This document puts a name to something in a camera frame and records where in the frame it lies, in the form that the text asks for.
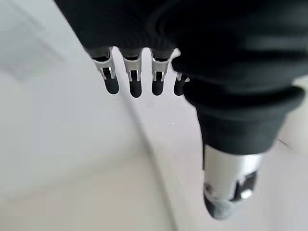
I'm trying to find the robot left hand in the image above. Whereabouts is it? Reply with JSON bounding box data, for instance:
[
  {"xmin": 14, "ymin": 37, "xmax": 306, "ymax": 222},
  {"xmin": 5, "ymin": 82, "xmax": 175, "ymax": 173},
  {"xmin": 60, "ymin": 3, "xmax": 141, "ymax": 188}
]
[{"xmin": 53, "ymin": 0, "xmax": 308, "ymax": 221}]

